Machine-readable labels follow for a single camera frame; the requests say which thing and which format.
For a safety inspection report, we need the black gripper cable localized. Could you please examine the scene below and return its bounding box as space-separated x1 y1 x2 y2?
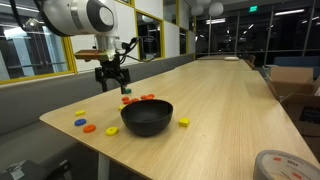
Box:
118 34 162 64

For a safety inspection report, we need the black bowl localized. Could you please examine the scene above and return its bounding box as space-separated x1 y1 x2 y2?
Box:
120 99 174 138

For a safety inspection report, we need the blue ring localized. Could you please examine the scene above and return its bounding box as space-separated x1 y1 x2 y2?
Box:
73 118 87 127

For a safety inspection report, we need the ceiling light strip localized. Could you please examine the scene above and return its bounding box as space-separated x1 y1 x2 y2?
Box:
274 8 306 17
205 17 227 25

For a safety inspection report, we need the white table leg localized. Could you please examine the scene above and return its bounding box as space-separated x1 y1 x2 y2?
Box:
97 153 111 180

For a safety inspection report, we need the grey upholstered bench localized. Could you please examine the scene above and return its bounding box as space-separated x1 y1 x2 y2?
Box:
0 53 196 180

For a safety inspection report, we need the yellow framed window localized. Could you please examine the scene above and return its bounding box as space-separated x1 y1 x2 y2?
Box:
0 0 78 86
134 9 166 61

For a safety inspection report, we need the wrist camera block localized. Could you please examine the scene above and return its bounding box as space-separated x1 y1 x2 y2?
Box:
73 49 113 63

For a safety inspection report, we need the long wooden table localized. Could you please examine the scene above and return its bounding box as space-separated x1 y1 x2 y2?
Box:
175 54 253 72

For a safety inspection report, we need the blue sofa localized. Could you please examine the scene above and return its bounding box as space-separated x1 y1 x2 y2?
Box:
273 55 320 79

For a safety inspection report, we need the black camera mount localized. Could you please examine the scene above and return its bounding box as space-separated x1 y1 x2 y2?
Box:
0 159 73 180

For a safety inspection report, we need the open cardboard box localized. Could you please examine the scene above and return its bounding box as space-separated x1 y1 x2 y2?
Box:
266 65 316 101
279 78 320 138

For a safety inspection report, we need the black arm hose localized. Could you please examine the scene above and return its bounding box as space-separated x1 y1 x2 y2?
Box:
8 0 34 32

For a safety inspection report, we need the brown chair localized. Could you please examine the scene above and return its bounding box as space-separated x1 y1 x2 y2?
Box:
246 54 257 70

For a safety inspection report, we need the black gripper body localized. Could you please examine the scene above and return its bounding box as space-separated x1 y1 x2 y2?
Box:
103 53 122 79

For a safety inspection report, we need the yellow cube block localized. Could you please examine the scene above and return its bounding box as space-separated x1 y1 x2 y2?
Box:
178 117 190 128

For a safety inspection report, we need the grey duct tape roll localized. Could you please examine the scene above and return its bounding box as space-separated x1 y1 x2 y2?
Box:
252 149 320 180

